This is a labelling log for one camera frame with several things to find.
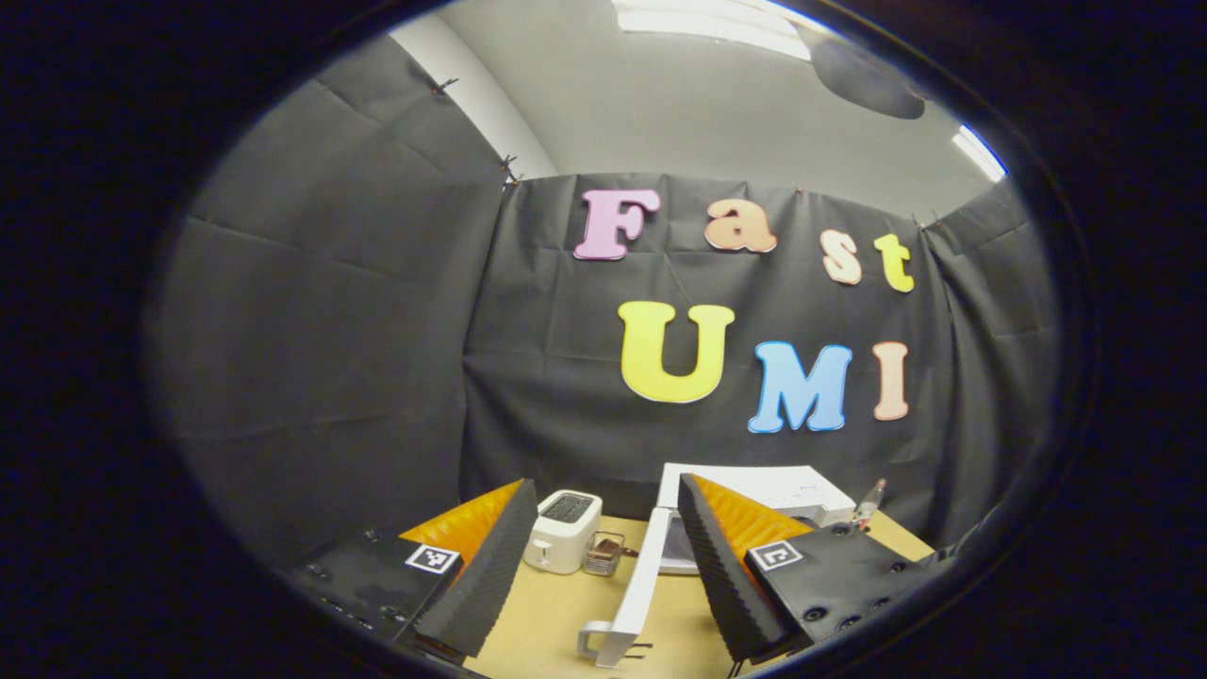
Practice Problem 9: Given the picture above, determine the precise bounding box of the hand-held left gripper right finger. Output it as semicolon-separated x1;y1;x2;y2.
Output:
676;473;944;664

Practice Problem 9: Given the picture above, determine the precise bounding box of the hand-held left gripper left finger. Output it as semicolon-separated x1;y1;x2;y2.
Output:
292;478;538;659

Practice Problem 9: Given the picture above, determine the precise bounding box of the white microwave oven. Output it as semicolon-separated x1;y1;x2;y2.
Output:
577;462;857;669

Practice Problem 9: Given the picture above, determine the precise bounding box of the white toaster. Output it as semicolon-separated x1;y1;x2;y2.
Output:
524;489;604;575

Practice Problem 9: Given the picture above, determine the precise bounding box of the red label plastic bottle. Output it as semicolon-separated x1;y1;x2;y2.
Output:
852;477;888;531

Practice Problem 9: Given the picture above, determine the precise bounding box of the black backdrop cloth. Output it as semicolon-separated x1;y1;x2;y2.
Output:
141;33;1066;586

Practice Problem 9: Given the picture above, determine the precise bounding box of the small ceiling light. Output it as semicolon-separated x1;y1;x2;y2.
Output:
951;124;1008;183

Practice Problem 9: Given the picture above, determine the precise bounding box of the large ceiling light panel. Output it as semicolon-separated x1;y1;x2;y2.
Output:
613;0;817;62

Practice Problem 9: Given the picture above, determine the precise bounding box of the metal wire utensil holder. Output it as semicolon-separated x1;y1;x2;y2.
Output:
583;531;628;577

